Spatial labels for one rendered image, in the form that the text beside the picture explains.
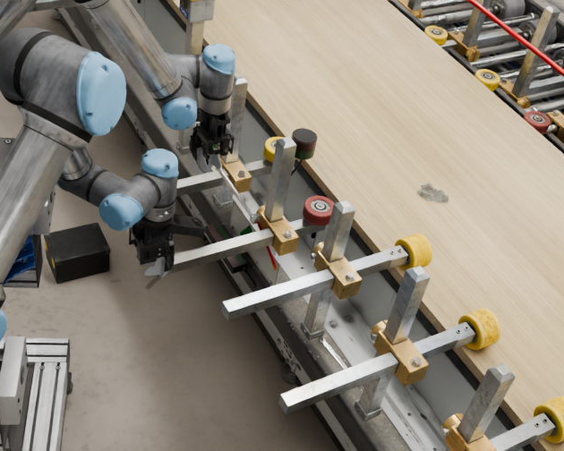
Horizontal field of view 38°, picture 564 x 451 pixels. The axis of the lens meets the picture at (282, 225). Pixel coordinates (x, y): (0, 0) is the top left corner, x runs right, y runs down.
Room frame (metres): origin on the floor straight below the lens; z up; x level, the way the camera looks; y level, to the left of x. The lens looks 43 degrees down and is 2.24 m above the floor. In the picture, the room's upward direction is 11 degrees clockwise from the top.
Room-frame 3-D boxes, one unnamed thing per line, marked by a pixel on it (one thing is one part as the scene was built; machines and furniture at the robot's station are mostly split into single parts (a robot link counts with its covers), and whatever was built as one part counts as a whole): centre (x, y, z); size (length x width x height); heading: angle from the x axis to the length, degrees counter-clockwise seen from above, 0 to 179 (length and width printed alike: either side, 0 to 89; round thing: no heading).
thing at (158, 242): (1.28, 0.28, 0.97); 0.09 x 0.08 x 0.12; 127
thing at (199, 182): (1.65, 0.21, 0.84); 0.44 x 0.03 x 0.04; 127
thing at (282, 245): (1.50, 0.01, 0.85); 0.14 x 0.06 x 0.05; 37
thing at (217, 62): (1.59, 0.21, 1.21); 0.09 x 0.08 x 0.11; 107
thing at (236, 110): (1.72, 0.18, 0.89); 0.04 x 0.04 x 0.48; 37
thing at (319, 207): (1.55, -0.08, 0.85); 0.08 x 0.08 x 0.11
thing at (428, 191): (1.69, -0.37, 0.91); 0.09 x 0.07 x 0.02; 62
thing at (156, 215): (1.28, 0.27, 1.05); 0.08 x 0.08 x 0.05
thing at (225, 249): (1.43, 0.07, 0.84); 0.43 x 0.03 x 0.04; 127
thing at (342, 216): (1.32, -0.12, 0.89); 0.04 x 0.04 x 0.48; 37
